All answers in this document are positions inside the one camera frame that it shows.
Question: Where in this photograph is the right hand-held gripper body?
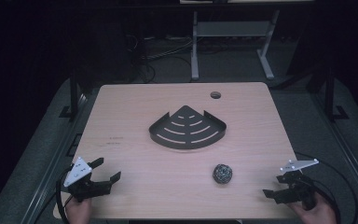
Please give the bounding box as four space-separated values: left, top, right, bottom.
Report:
273 158 320 210

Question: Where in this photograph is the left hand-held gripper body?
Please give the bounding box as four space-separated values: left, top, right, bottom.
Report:
62 156 113 203

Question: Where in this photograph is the person's right hand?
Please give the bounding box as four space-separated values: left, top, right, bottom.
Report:
287 193 338 224

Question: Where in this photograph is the person's left hand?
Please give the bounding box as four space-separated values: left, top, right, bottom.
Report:
64 197 93 224

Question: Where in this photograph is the steel wool scouring ball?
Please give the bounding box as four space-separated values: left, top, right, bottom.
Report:
212 163 234 186

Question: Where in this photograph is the black metal corner shelf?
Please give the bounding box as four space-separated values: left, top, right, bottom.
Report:
147 105 227 150

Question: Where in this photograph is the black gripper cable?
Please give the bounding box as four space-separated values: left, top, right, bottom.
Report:
294 151 358 224
55 167 75 224

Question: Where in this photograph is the aluminium frame rail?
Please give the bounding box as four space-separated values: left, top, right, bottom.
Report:
310 91 358 208
20 92 90 224

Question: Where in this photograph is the black upright post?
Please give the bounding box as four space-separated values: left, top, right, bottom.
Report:
59 69 80 119
323 65 350 123

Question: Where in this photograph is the bundle of floor cables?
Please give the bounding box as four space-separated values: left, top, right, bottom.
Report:
125 33 197 84

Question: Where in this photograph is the grey metal desk frame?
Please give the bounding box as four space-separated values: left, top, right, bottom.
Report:
180 0 315 81

